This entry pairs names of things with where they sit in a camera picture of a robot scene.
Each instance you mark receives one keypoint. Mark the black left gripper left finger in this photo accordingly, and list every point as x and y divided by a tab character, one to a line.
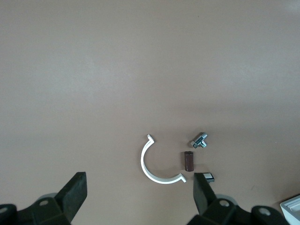
70	199

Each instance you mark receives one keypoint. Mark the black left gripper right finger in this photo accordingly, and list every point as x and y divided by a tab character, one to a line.
204	199

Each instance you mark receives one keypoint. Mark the black push button white face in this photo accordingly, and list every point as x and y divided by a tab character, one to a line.
208	176

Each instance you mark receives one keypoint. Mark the white drawer cabinet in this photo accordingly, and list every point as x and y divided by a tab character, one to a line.
291	211

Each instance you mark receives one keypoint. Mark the brown ribbed cylinder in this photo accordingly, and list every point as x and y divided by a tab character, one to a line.
188	161

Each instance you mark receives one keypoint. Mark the chrome T fitting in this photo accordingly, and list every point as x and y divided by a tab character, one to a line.
198	140

